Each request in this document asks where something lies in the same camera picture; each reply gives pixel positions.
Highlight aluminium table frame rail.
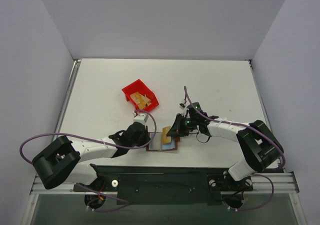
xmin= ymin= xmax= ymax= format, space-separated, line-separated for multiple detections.
xmin=31 ymin=58 xmax=286 ymax=196

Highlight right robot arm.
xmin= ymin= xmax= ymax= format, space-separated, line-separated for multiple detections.
xmin=166 ymin=102 xmax=284 ymax=190

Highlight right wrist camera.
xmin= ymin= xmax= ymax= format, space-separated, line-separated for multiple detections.
xmin=179 ymin=103 xmax=188 ymax=116

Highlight gold cards in bin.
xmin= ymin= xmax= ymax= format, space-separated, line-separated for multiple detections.
xmin=130 ymin=92 xmax=152 ymax=110

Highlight red plastic bin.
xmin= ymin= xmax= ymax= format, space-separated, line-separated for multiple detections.
xmin=122 ymin=79 xmax=159 ymax=112

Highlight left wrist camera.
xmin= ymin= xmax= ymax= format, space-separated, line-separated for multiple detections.
xmin=133 ymin=111 xmax=149 ymax=126

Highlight purple cable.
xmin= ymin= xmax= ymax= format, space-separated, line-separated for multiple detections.
xmin=19 ymin=109 xmax=158 ymax=213
xmin=183 ymin=85 xmax=287 ymax=212

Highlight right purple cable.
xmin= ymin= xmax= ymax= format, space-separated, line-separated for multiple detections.
xmin=183 ymin=85 xmax=287 ymax=212

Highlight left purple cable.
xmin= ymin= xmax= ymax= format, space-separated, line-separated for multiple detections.
xmin=19 ymin=109 xmax=158 ymax=213

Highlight gold card with chip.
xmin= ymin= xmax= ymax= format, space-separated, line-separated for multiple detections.
xmin=162 ymin=126 xmax=172 ymax=145

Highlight brown leather card holder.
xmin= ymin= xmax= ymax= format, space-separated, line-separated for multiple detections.
xmin=145 ymin=132 xmax=180 ymax=152

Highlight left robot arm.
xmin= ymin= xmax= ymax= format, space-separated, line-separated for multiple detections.
xmin=31 ymin=121 xmax=154 ymax=190

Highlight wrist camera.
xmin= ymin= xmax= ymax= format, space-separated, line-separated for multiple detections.
xmin=179 ymin=103 xmax=188 ymax=116
xmin=133 ymin=111 xmax=149 ymax=126

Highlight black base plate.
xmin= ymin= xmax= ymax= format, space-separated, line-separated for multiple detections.
xmin=88 ymin=164 xmax=253 ymax=205

